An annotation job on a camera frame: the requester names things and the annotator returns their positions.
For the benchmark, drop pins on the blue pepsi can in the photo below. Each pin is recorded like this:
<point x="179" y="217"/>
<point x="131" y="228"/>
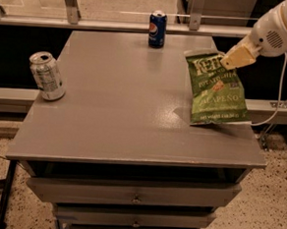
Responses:
<point x="157" y="29"/>

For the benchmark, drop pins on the black metal stand leg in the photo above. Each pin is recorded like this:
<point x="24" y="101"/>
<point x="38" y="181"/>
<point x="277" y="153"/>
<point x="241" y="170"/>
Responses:
<point x="6" y="192"/>

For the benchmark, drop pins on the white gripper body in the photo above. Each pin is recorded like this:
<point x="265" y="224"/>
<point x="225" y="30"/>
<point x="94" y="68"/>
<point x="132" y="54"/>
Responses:
<point x="266" y="33"/>

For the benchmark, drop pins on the top grey drawer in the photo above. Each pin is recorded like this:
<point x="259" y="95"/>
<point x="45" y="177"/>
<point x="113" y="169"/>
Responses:
<point x="179" y="194"/>

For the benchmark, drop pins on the metal floor bracket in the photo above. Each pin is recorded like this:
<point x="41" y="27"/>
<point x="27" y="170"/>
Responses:
<point x="279" y="118"/>

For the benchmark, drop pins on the middle grey drawer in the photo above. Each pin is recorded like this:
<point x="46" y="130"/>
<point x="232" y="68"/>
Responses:
<point x="135" y="215"/>

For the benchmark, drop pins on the silver green soda can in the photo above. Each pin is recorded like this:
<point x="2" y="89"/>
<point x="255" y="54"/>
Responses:
<point x="46" y="75"/>

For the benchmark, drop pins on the metal railing post left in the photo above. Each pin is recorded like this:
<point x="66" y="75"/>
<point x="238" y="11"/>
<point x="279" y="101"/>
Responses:
<point x="72" y="10"/>

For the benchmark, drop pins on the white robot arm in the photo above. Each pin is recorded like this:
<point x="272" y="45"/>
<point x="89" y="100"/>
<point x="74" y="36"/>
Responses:
<point x="268" y="38"/>

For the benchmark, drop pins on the green jalapeno chip bag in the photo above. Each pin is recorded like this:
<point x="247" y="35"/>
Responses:
<point x="218" y="94"/>

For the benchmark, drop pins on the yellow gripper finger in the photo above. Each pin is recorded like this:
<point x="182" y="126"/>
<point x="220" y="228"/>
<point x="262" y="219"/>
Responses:
<point x="239" y="56"/>

